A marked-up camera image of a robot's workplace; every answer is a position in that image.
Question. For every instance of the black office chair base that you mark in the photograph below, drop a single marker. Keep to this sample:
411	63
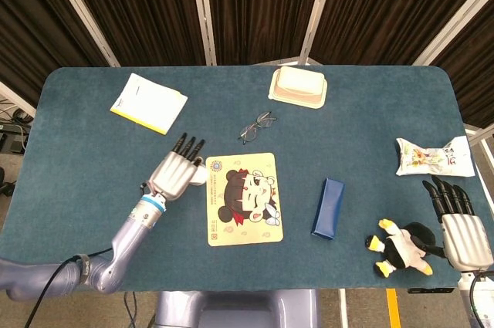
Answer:
4	187

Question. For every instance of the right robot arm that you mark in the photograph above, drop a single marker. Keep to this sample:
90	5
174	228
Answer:
482	297

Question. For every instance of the dark pleated screen panel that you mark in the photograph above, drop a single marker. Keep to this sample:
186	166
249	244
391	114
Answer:
38	34
262	7
146	7
474	73
386	7

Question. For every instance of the left purple-grey robot arm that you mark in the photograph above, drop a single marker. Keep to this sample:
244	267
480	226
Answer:
127	239

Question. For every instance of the blue glasses case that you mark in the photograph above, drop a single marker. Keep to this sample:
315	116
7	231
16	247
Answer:
328	208

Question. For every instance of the purple-grey robot torso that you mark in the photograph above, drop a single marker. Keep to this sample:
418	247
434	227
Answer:
231	308

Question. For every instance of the white notebook with yellow spine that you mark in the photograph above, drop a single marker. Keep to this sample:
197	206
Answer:
150	104

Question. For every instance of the cream plastic lunch box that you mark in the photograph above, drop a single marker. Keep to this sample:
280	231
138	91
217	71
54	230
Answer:
299	83

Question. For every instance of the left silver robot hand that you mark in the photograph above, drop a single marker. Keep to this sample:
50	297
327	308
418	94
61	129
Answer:
171	175

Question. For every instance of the black white plush penguin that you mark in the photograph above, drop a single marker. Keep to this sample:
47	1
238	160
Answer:
401	251

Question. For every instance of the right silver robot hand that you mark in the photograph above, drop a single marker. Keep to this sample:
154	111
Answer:
465	243

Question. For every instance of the white printed snack bag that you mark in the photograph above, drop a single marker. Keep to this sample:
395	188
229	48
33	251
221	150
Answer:
428	156

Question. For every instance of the black-rimmed eyeglasses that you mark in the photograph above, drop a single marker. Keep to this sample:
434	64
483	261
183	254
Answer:
250	133

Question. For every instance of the cartoon girl mouse pad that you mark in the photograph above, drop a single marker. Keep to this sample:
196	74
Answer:
251	160

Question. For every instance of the black table control box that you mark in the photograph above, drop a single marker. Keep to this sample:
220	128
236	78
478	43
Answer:
432	290

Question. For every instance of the white computer mouse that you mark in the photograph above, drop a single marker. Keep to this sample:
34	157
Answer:
200	177

